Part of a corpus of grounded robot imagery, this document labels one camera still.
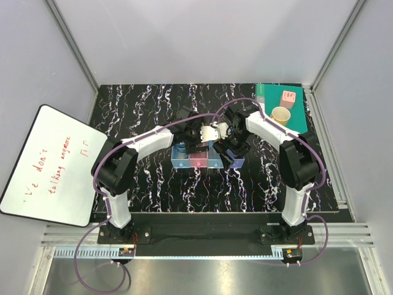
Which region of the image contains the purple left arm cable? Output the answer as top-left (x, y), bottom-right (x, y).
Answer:
top-left (74, 112), bottom-right (220, 292)

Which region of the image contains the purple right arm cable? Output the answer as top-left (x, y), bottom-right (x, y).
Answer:
top-left (216, 97), bottom-right (331, 266)

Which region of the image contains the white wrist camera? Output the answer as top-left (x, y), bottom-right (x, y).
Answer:
top-left (200, 126), bottom-right (221, 143)
top-left (211, 122), bottom-right (230, 140)

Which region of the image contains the yellow mug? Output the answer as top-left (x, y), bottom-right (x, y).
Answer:
top-left (270, 106), bottom-right (291, 126)

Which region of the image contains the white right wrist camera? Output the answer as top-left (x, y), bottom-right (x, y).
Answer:
top-left (211, 122), bottom-right (230, 140)

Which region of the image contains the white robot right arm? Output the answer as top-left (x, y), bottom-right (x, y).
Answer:
top-left (213, 99), bottom-right (326, 244)

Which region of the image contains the whiteboard with red writing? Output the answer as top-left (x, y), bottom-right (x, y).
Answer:
top-left (1, 104), bottom-right (107, 227)

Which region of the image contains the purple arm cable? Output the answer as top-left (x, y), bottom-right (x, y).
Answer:
top-left (74, 112), bottom-right (220, 292)
top-left (216, 97), bottom-right (331, 266)

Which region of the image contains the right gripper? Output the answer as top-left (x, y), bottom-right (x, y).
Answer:
top-left (212, 129), bottom-right (251, 171)

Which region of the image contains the pink cube box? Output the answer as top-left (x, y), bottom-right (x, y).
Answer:
top-left (279, 90), bottom-right (297, 109)

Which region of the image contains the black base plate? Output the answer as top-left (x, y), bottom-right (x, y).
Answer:
top-left (98, 213), bottom-right (329, 251)

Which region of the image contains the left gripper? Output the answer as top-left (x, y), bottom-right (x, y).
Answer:
top-left (183, 117), bottom-right (209, 153)

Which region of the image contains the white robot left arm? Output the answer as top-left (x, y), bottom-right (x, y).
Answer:
top-left (91, 107), bottom-right (209, 243)

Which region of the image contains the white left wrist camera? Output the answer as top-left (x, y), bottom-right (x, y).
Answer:
top-left (200, 126), bottom-right (221, 143)

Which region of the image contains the aluminium cable duct rail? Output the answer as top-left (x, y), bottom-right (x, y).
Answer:
top-left (54, 245), bottom-right (284, 260)

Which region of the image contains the light blue drawer box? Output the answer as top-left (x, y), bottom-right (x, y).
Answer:
top-left (208, 147), bottom-right (224, 169)

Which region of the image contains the blue round jar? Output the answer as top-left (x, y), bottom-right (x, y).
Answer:
top-left (176, 143), bottom-right (187, 157)

